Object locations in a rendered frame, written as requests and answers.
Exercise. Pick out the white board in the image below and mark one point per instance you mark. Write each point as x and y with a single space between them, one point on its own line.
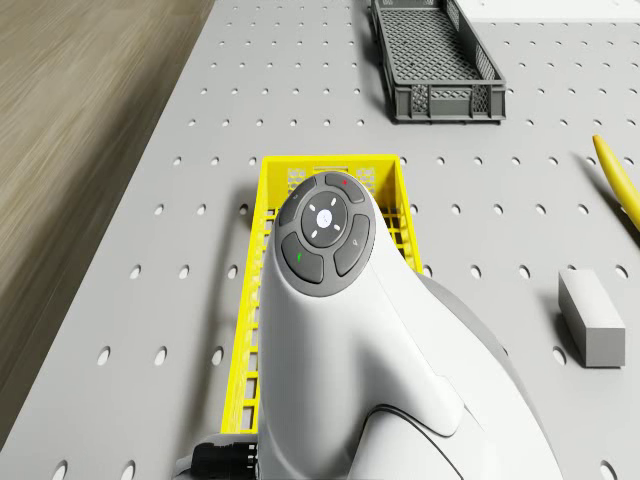
550 9

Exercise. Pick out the dark grey basket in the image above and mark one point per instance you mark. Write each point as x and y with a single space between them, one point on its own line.
430 55

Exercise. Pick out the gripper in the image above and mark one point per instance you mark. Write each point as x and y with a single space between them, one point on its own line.
225 456

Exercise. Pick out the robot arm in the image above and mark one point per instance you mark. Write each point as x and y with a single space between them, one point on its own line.
350 340

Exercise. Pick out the yellow basket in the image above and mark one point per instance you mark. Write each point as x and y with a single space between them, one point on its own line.
245 350

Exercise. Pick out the yellow banana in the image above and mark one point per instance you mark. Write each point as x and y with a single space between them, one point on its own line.
617 175

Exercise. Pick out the grey cube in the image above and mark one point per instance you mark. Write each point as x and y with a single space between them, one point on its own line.
595 315

